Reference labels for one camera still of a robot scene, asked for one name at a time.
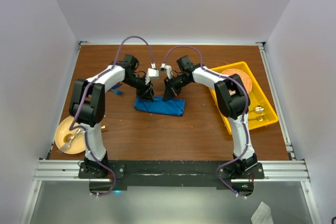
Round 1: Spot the orange woven coaster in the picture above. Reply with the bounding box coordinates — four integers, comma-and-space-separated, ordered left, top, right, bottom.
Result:
222, 68, 253, 94

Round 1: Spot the yellow plastic tray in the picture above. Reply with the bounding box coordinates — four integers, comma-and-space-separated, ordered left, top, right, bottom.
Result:
212, 61, 278, 130

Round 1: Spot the aluminium right rail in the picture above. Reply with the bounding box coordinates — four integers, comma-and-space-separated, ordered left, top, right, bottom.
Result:
256, 42, 296, 161

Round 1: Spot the purple cable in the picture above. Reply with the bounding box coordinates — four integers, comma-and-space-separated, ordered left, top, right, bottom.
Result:
68, 36, 156, 200
162, 46, 250, 200

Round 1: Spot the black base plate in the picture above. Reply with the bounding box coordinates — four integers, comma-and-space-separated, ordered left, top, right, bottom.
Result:
78, 160, 265, 195

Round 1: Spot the white crumpled paper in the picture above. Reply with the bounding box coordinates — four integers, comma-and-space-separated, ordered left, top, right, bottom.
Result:
251, 202, 274, 224

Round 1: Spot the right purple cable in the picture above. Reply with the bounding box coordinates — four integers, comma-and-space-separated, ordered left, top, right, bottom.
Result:
162, 46, 250, 200

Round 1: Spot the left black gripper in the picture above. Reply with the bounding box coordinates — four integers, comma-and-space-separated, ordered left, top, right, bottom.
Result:
122, 73, 154, 101

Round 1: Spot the blue plastic fork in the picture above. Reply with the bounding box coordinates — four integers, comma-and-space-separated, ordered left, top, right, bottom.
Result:
112, 90, 123, 95

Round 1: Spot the tan round plate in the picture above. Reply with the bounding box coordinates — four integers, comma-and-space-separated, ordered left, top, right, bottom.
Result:
55, 116, 86, 155

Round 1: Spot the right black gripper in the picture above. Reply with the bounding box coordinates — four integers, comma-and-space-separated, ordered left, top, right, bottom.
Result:
163, 74, 191, 101

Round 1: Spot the purple plastic knife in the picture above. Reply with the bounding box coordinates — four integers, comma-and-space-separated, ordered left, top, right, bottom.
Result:
110, 83, 122, 90

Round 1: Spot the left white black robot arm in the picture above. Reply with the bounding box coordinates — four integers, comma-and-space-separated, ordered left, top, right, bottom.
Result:
69, 55, 154, 178

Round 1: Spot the gold utensil on plate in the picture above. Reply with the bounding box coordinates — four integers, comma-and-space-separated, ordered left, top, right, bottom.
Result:
63, 125, 106, 143

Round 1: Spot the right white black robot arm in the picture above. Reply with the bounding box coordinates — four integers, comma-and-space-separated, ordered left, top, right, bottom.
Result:
161, 56, 258, 178

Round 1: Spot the blue cloth napkin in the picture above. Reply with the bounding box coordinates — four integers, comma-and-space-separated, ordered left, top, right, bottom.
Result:
134, 97, 185, 116

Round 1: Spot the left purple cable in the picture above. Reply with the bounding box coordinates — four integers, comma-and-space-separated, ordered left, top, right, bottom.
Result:
68, 36, 156, 200

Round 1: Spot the gold fork in tray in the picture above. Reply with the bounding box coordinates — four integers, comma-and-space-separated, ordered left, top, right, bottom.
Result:
248, 115, 268, 122

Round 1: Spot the aluminium rail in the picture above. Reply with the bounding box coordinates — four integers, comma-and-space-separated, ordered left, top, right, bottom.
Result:
33, 160, 310, 182
256, 42, 296, 161

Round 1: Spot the aluminium front rail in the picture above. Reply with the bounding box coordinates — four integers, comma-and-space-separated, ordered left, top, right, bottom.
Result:
33, 160, 310, 182

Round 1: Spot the gold spoon in tray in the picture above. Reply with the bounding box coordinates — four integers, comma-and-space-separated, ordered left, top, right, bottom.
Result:
251, 105, 265, 114

